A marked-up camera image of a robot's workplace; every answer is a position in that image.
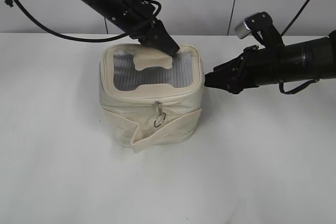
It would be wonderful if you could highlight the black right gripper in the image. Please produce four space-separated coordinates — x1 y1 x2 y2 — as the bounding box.
205 45 285 94

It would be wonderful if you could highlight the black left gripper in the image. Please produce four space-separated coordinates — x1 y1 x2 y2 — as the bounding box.
103 0 180 57

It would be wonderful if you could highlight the cream fabric zipper bag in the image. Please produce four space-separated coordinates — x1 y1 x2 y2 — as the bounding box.
99 44 204 153

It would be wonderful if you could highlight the metal zipper pull ring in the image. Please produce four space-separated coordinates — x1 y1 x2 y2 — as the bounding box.
153 101 167 129

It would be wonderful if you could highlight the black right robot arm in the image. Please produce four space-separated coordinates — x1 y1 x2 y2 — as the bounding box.
205 31 335 95

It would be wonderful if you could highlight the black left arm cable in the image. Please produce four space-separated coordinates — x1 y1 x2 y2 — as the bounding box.
0 0 162 43

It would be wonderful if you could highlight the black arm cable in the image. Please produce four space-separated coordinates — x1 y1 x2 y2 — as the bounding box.
0 0 162 43
278 0 336 95

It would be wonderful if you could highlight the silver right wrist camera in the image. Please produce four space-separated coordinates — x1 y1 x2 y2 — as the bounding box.
234 11 284 49

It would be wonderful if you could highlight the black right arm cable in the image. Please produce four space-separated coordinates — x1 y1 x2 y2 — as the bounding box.
278 0 336 95

